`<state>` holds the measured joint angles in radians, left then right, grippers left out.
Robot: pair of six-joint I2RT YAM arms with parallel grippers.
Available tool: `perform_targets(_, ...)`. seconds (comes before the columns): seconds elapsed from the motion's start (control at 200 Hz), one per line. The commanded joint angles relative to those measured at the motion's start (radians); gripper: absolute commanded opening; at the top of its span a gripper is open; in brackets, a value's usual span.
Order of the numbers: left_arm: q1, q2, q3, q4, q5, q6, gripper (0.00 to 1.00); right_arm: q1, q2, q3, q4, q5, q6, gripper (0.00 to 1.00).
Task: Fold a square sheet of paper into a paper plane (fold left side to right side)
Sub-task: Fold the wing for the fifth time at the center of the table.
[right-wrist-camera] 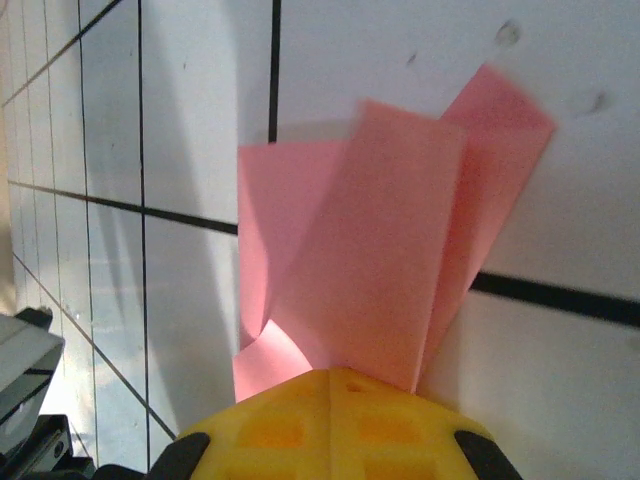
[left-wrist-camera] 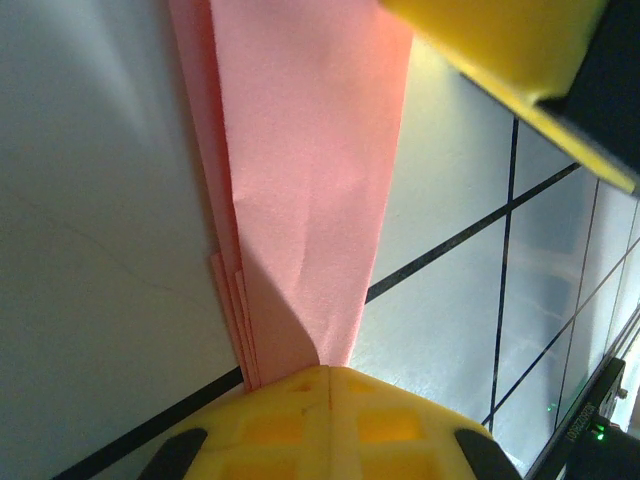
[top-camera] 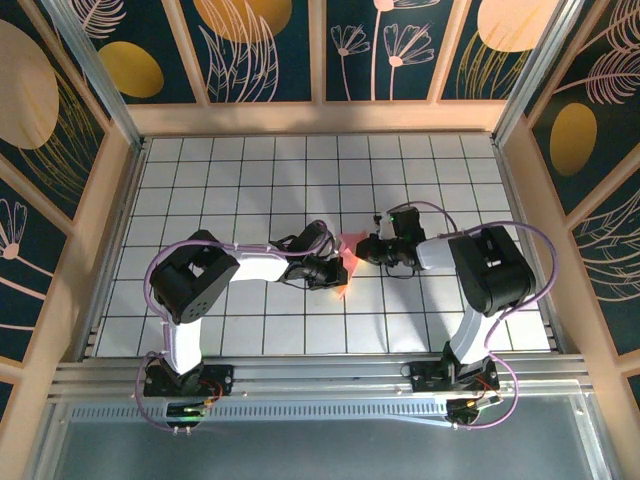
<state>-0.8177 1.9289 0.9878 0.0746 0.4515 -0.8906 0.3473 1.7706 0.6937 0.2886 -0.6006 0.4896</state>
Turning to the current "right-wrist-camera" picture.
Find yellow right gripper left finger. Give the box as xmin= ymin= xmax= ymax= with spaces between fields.
xmin=149 ymin=369 xmax=330 ymax=480

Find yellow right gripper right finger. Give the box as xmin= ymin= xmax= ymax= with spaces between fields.
xmin=328 ymin=367 xmax=524 ymax=480

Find pink paper sheet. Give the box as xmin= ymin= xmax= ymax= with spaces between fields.
xmin=232 ymin=64 xmax=557 ymax=404

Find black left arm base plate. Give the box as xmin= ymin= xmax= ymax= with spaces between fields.
xmin=0 ymin=413 xmax=96 ymax=480

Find aluminium cross rail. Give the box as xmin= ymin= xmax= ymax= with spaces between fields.
xmin=0 ymin=307 xmax=67 ymax=436

